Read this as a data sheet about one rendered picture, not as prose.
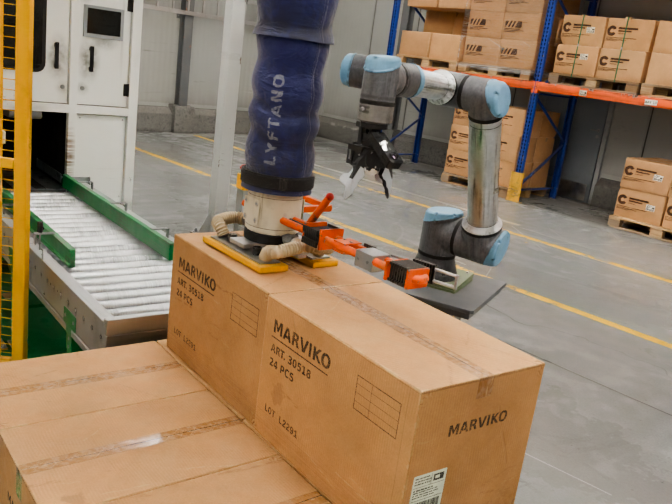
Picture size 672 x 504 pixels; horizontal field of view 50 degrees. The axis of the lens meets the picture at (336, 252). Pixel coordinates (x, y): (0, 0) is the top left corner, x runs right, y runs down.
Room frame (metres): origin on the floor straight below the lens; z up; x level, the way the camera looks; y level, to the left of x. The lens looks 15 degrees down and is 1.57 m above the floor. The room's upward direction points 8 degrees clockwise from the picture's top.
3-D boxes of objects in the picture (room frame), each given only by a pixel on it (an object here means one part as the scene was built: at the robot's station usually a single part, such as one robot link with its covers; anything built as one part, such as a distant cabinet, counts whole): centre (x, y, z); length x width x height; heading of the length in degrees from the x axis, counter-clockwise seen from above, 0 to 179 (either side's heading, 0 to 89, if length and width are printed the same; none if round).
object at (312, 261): (2.23, 0.14, 0.97); 0.34 x 0.10 x 0.05; 41
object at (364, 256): (1.82, -0.10, 1.07); 0.07 x 0.07 x 0.04; 41
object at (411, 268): (1.71, -0.18, 1.07); 0.08 x 0.07 x 0.05; 41
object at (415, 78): (1.98, -0.11, 1.53); 0.12 x 0.12 x 0.09; 57
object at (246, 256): (2.11, 0.28, 0.97); 0.34 x 0.10 x 0.05; 41
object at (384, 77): (1.88, -0.06, 1.53); 0.10 x 0.09 x 0.12; 147
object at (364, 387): (1.68, -0.18, 0.74); 0.60 x 0.40 x 0.40; 38
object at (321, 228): (1.98, 0.04, 1.08); 0.10 x 0.08 x 0.06; 131
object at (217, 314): (2.16, 0.19, 0.74); 0.60 x 0.40 x 0.40; 39
